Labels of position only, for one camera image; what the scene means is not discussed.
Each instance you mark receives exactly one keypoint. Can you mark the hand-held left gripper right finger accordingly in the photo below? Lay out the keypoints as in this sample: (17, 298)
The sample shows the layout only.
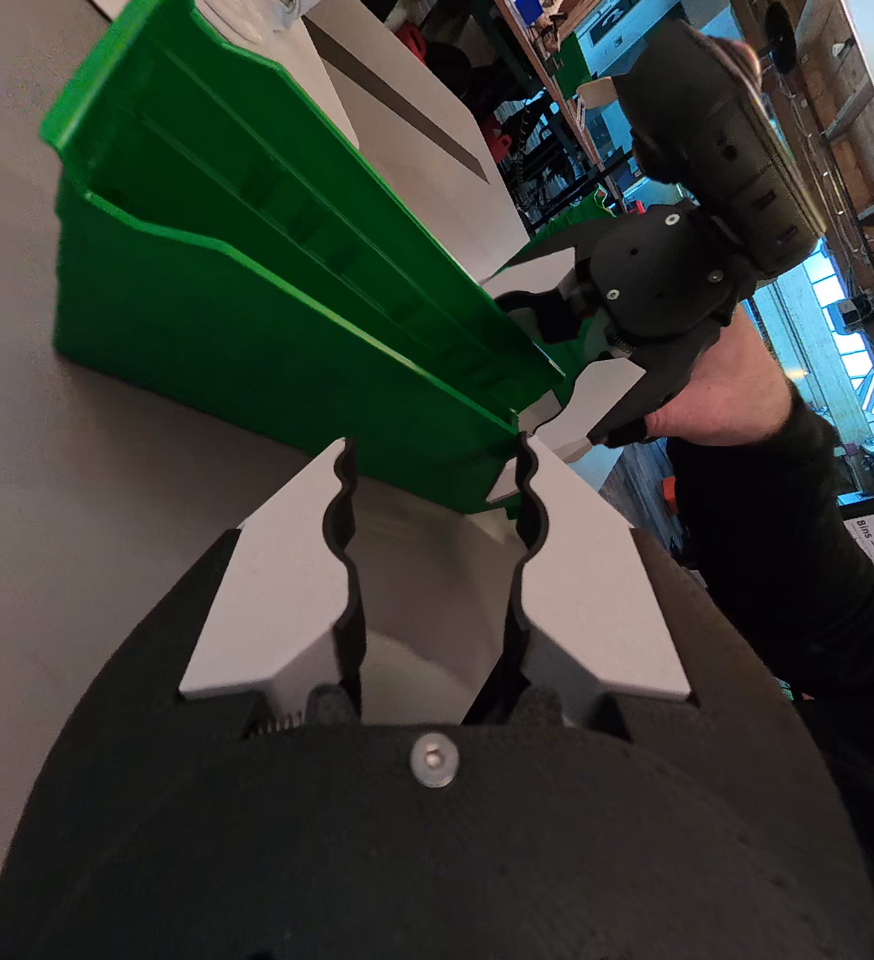
(602, 600)

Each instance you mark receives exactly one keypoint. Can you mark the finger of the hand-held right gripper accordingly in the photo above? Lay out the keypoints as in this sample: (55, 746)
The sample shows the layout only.
(538, 270)
(594, 397)

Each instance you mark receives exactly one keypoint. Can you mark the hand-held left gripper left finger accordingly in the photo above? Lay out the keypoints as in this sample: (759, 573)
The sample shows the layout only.
(272, 600)

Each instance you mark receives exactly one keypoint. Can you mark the person's right forearm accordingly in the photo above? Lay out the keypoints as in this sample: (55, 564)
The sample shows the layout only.
(781, 562)

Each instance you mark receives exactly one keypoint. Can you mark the person's right hand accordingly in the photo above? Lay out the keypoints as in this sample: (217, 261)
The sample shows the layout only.
(729, 390)

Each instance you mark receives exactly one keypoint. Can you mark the dark storage rack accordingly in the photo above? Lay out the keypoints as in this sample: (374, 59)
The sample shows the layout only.
(557, 161)

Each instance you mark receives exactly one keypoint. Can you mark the grey tape strip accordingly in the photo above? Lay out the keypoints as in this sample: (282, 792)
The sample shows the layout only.
(407, 105)

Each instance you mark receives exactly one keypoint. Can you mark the wooden shelving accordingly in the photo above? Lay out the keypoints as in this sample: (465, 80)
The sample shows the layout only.
(856, 150)

